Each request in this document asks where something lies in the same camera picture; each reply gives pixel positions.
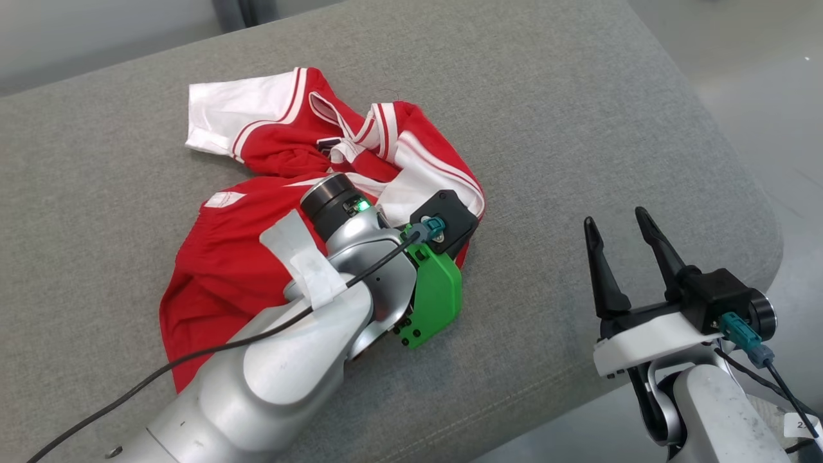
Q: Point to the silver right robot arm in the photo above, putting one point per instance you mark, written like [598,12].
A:
[714,418]

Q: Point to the white label tag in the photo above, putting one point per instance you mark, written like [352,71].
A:
[800,426]

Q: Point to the grey partition post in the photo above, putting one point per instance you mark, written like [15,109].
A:
[244,9]

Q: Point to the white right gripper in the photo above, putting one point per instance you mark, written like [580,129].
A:
[643,337]

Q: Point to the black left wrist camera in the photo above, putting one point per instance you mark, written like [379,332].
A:
[453,215]

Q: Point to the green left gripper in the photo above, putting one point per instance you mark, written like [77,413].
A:
[437,296]

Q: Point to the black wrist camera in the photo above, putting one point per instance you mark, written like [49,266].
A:
[720,296]
[453,215]

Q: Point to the white tape strip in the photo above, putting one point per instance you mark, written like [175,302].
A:
[302,257]

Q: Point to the grey fabric sofa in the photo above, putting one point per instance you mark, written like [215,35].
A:
[578,128]

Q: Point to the red and white jersey shirt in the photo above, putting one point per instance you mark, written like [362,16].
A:
[231,257]

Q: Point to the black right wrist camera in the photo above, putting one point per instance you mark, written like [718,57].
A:
[720,296]

